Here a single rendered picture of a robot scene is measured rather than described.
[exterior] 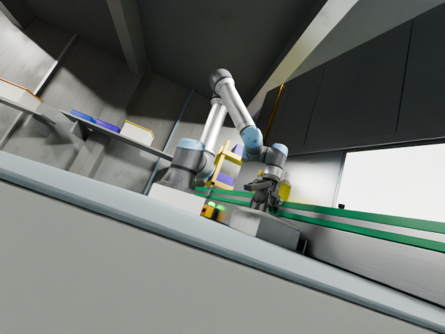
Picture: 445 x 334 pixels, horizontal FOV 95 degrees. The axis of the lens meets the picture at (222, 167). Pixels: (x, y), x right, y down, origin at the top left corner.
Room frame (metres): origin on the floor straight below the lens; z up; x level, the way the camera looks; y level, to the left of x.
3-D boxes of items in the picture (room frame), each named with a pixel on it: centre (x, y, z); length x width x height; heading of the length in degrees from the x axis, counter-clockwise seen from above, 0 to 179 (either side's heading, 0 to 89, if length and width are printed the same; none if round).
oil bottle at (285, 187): (1.10, -0.36, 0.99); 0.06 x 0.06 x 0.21; 27
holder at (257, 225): (0.86, -0.27, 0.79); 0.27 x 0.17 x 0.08; 118
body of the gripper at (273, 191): (0.86, -0.22, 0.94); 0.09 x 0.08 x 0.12; 119
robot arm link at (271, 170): (0.85, -0.21, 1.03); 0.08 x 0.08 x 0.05
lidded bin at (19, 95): (3.12, 3.42, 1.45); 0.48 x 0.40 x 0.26; 99
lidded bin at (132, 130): (3.39, 1.55, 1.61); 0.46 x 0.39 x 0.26; 99
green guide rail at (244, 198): (1.79, 0.15, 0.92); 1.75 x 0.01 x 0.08; 28
